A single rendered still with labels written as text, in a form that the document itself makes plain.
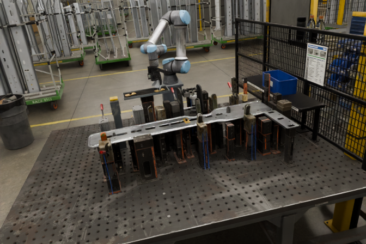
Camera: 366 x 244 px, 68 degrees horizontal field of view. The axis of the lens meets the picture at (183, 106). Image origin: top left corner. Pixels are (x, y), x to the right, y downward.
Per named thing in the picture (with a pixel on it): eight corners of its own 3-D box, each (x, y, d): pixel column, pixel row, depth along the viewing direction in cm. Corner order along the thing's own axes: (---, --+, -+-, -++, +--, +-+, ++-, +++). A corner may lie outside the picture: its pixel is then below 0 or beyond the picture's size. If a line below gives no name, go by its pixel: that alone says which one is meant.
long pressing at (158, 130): (87, 151, 177) (86, 148, 177) (88, 135, 197) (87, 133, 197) (274, 111, 208) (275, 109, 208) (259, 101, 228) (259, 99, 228)
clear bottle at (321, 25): (318, 44, 208) (321, 16, 200) (312, 42, 214) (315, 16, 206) (325, 43, 209) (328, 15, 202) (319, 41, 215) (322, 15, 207)
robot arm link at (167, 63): (168, 70, 264) (166, 56, 259) (180, 71, 257) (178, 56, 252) (160, 73, 255) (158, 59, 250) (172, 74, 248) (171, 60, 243)
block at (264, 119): (261, 157, 204) (262, 123, 193) (254, 149, 214) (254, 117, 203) (273, 154, 206) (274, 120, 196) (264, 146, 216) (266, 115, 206)
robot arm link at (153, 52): (159, 44, 210) (152, 46, 203) (160, 58, 214) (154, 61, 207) (151, 43, 214) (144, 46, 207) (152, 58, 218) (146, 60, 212)
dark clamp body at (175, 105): (175, 149, 225) (170, 107, 210) (171, 141, 237) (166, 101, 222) (187, 146, 227) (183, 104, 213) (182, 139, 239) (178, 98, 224)
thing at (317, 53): (323, 87, 201) (328, 46, 189) (303, 79, 222) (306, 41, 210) (325, 87, 202) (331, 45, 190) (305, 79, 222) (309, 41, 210)
